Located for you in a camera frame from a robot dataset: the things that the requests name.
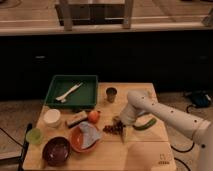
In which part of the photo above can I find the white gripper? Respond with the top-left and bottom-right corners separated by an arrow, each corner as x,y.
120,104 -> 139,144

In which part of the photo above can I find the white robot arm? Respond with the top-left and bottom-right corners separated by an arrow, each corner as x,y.
120,90 -> 213,171

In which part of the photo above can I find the green pepper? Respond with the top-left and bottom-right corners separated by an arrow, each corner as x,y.
133,118 -> 157,131

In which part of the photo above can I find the orange fruit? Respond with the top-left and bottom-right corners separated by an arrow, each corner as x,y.
88,110 -> 100,123

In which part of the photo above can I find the blue grey cloth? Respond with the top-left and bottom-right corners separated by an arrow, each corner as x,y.
79,121 -> 101,149

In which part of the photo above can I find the wooden block brush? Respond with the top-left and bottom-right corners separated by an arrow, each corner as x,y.
65,111 -> 87,128

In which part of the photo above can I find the orange plate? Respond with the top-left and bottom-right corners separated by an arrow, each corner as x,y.
69,126 -> 99,153

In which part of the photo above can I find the green plastic tray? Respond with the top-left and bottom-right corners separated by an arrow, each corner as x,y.
45,75 -> 98,109

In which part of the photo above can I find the white plastic fork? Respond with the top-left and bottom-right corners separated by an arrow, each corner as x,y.
55,82 -> 83,103

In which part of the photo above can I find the dark purple bowl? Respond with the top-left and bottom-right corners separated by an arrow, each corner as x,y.
42,137 -> 70,166

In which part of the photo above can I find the white small bowl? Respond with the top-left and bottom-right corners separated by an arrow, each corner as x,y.
43,109 -> 61,127

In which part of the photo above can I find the dark object on floor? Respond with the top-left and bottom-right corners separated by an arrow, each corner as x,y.
186,91 -> 212,108

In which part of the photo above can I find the green plastic cup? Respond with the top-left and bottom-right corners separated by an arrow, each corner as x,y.
26,128 -> 43,145

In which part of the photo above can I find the black cable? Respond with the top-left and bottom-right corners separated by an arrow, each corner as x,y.
170,139 -> 197,171

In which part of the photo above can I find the wooden chair frame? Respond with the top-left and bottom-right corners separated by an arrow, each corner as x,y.
55,0 -> 134,31

